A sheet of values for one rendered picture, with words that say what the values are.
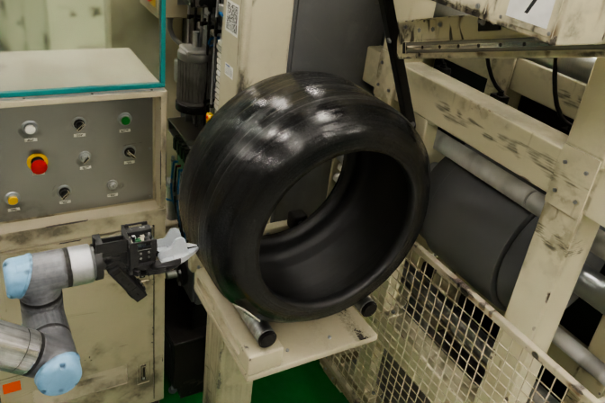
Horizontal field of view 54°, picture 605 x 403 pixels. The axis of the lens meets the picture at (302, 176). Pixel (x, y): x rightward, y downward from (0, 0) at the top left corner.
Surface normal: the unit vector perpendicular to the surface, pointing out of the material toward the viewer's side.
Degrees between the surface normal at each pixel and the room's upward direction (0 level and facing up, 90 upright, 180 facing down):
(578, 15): 90
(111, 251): 90
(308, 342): 0
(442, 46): 90
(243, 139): 46
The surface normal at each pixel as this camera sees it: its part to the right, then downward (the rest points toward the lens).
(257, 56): 0.48, 0.46
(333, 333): 0.11, -0.88
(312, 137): 0.14, -0.25
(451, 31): -0.87, 0.14
